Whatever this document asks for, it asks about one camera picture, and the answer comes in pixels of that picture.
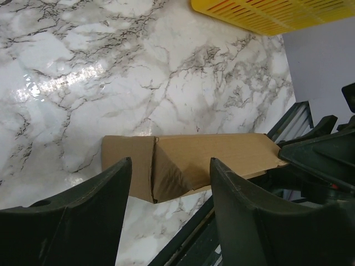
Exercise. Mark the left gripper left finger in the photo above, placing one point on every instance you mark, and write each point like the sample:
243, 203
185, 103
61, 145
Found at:
79, 226

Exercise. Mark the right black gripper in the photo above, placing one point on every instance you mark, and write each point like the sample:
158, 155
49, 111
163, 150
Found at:
324, 160

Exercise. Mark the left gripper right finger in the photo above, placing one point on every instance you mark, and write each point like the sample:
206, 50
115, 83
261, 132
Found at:
256, 227

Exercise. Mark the brown cardboard box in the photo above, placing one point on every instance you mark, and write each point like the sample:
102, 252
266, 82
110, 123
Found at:
168, 167

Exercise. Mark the yellow plastic basket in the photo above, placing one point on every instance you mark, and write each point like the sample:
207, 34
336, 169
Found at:
274, 17

